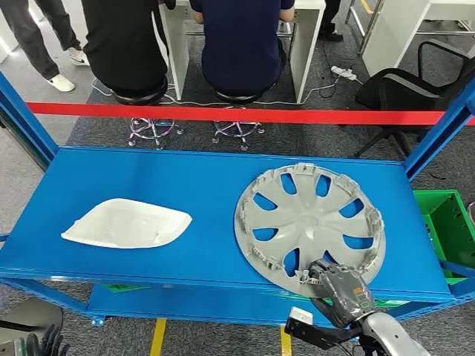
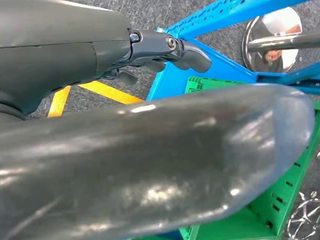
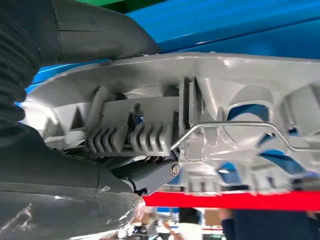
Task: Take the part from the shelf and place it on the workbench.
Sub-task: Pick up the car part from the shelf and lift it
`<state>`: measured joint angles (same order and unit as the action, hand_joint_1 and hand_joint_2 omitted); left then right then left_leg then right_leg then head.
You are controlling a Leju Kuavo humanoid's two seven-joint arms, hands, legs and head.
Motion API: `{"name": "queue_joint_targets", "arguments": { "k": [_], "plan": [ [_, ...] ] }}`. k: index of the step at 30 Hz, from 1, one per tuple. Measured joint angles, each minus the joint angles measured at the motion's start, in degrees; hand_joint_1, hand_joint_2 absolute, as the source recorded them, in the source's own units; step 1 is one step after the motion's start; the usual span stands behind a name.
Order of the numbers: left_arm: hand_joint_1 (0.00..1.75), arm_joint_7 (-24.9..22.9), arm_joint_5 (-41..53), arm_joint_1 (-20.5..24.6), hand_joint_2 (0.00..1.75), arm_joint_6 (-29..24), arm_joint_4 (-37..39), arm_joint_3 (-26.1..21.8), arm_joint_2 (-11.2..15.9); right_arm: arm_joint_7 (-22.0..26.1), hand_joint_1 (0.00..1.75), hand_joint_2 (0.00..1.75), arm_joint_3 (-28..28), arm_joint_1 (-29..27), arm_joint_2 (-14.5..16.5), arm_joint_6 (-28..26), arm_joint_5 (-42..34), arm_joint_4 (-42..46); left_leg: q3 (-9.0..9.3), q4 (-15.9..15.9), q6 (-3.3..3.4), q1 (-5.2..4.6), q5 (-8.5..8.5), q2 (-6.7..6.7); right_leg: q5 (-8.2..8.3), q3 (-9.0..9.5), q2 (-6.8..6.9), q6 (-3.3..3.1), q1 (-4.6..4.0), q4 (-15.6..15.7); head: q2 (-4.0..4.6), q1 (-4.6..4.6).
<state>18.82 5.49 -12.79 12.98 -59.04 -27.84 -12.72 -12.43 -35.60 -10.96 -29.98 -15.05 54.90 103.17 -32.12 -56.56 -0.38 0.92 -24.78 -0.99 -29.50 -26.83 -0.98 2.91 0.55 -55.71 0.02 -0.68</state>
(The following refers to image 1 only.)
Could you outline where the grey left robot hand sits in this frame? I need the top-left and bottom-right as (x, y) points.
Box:
(25, 323), (64, 356)

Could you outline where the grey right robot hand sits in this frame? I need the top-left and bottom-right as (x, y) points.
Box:
(307, 259), (376, 329)

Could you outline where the grey plastic wheel cover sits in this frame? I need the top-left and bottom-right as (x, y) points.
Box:
(233, 162), (387, 299)

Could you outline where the blue metal shelf rack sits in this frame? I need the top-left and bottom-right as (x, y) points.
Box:
(0, 70), (475, 329)

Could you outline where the white plastic lamp cover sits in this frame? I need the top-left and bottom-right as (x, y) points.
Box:
(61, 197), (193, 250)

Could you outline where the black office chair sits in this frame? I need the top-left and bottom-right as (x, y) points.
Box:
(354, 39), (475, 159)

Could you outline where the black stool chrome base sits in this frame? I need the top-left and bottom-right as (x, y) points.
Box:
(111, 76), (185, 151)
(211, 82), (278, 152)

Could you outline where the white power strip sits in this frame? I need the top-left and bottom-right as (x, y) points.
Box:
(331, 65), (357, 82)

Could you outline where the red barrier belt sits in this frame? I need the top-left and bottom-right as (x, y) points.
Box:
(26, 102), (475, 128)

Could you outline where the white desk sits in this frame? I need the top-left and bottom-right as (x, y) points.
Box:
(159, 0), (327, 105)

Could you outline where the person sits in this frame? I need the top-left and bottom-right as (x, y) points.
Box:
(81, 0), (170, 97)
(0, 0), (91, 93)
(318, 0), (344, 43)
(190, 0), (296, 97)

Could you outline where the white table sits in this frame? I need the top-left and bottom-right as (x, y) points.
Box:
(361, 0), (475, 78)

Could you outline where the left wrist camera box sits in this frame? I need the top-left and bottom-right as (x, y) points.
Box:
(0, 337), (27, 356)

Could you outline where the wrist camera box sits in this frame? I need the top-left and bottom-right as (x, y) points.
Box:
(0, 337), (27, 356)
(285, 306), (359, 352)

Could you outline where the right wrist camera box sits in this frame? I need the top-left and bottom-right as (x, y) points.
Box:
(285, 306), (359, 352)

